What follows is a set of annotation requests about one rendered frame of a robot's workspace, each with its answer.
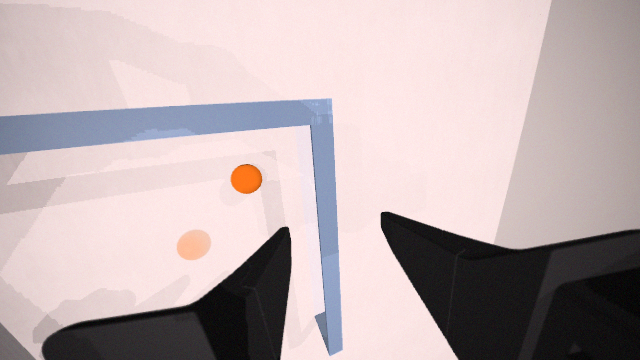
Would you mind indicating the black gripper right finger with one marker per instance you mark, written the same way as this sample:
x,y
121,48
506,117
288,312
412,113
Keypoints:
x,y
490,302

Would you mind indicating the blue l-shaped wall top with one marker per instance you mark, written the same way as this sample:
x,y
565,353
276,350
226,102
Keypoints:
x,y
59,130

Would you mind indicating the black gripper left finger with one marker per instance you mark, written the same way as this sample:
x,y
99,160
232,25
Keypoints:
x,y
241,318

